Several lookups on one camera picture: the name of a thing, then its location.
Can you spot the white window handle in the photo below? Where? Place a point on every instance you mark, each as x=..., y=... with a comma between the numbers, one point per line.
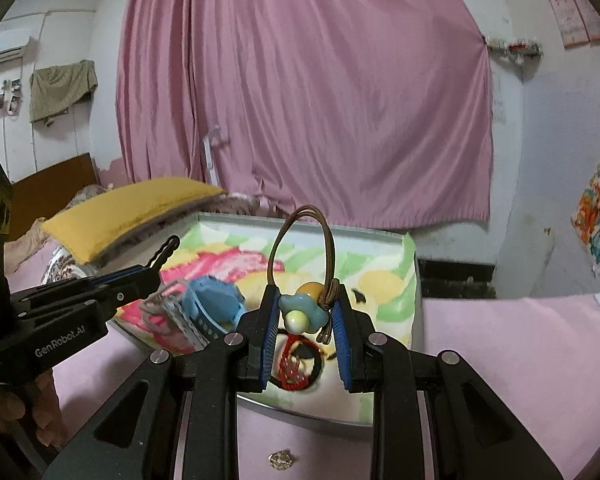
x=214, y=138

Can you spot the yellow pillow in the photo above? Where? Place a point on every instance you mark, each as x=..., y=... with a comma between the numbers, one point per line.
x=90, y=228

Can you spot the white air conditioner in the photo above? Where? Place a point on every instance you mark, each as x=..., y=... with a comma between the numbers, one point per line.
x=14, y=44

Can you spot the person left hand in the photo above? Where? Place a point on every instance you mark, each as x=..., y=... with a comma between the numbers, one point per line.
x=42, y=405

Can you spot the pink wall certificates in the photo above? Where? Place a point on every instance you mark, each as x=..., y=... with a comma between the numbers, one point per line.
x=578, y=22

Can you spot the grey hair claw clip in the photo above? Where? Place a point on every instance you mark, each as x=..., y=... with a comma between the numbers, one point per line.
x=161, y=310

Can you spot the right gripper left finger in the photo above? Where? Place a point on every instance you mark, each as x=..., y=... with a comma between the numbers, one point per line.
x=177, y=414

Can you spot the wooden headboard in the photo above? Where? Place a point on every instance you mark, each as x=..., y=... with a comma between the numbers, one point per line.
x=45, y=193

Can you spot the blue smart watch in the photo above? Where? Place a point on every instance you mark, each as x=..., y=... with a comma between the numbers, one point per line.
x=213, y=306

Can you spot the wall socket switch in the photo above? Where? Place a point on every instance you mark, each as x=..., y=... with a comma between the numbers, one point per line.
x=10, y=97

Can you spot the olive hanging cloth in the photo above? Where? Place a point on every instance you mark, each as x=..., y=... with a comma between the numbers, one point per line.
x=54, y=89

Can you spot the grey shallow box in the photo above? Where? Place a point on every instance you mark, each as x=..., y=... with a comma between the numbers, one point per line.
x=300, y=317

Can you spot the pink bed sheet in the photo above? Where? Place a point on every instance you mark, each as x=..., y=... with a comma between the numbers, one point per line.
x=541, y=356

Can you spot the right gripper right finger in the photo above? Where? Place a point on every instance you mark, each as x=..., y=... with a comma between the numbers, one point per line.
x=431, y=413

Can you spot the curtain tieback clip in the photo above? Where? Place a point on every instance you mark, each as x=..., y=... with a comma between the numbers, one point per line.
x=517, y=51

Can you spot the pink curtain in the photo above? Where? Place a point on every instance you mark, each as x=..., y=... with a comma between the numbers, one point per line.
x=378, y=112

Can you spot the colourful bear towel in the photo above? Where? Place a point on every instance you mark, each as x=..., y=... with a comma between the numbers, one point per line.
x=378, y=269

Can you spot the black white hair clip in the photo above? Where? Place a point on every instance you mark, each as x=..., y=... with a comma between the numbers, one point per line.
x=185, y=319

